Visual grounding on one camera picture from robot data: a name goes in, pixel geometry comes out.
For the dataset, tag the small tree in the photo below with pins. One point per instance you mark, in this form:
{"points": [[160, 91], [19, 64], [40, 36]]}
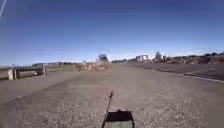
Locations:
{"points": [[102, 57], [158, 55]]}

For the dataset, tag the gantry structure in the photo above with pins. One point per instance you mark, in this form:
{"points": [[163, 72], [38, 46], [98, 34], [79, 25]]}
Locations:
{"points": [[141, 57]]}

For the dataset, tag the grey speckled asphalt path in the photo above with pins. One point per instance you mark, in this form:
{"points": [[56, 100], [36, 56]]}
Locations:
{"points": [[140, 93]]}

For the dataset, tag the grass strip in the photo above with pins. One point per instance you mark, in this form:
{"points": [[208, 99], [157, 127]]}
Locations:
{"points": [[63, 67]]}

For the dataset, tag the dark asphalt road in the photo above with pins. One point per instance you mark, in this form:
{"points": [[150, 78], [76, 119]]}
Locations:
{"points": [[200, 67]]}

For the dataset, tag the row of bushes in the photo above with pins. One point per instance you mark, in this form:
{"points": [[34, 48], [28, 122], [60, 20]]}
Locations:
{"points": [[200, 59]]}

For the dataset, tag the concrete kerb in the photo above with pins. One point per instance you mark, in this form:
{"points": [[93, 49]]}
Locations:
{"points": [[200, 78]]}

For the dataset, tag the concrete barrier with railing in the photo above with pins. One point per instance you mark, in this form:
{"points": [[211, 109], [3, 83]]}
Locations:
{"points": [[20, 72]]}

